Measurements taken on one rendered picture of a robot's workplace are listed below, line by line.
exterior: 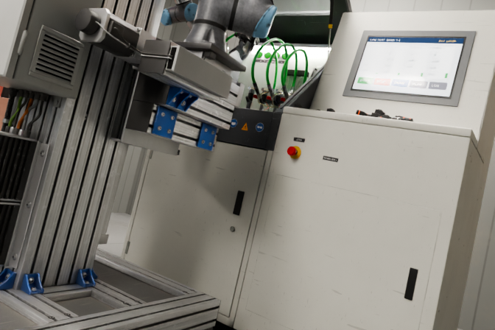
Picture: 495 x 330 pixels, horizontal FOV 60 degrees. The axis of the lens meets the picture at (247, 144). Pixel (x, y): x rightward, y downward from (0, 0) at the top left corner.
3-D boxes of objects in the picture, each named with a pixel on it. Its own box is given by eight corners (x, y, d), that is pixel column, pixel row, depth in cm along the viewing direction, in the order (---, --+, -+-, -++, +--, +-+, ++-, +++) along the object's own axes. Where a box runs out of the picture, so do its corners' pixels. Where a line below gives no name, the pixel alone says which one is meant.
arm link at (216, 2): (194, 27, 154) (202, -9, 155) (230, 37, 155) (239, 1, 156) (192, 15, 142) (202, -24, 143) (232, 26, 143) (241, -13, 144)
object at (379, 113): (351, 117, 167) (354, 103, 167) (359, 123, 176) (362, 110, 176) (412, 124, 154) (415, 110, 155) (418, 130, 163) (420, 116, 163)
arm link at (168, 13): (169, 8, 198) (186, 2, 204) (155, 11, 206) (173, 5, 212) (174, 25, 201) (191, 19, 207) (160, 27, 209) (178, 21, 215)
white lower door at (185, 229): (120, 267, 207) (155, 129, 212) (124, 267, 209) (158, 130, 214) (227, 317, 172) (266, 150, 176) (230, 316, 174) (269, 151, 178)
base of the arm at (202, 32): (208, 46, 137) (216, 16, 138) (172, 44, 145) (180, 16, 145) (233, 62, 150) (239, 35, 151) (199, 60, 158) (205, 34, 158)
